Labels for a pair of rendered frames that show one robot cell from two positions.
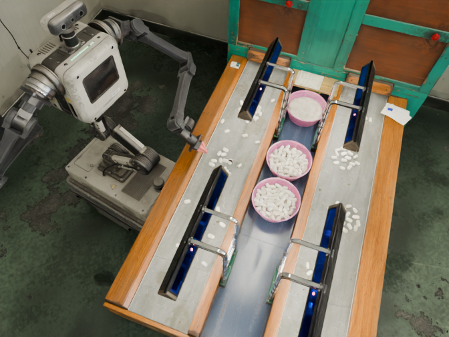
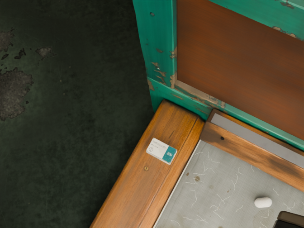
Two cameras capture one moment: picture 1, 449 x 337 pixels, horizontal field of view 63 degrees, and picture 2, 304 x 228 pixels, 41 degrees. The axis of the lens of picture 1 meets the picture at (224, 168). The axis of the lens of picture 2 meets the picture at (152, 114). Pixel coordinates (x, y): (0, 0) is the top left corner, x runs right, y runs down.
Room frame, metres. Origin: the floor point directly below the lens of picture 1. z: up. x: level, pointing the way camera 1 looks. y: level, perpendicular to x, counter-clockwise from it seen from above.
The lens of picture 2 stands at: (1.79, -0.12, 1.65)
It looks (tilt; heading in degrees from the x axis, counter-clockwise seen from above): 72 degrees down; 21
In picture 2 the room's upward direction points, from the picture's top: 12 degrees counter-clockwise
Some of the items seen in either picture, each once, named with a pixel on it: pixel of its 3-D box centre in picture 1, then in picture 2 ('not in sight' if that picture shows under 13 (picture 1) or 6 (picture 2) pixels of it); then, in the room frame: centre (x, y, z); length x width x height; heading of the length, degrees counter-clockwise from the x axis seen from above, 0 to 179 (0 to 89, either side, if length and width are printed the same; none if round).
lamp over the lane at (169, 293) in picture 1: (196, 226); not in sight; (0.64, 0.11, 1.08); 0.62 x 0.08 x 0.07; 161
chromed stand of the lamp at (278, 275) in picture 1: (296, 277); not in sight; (0.48, -0.34, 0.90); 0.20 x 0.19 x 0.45; 161
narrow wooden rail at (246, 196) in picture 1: (253, 178); not in sight; (1.11, -0.17, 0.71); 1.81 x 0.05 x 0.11; 161
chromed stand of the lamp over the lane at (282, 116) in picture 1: (271, 101); not in sight; (1.53, -0.27, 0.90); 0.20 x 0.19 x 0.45; 161
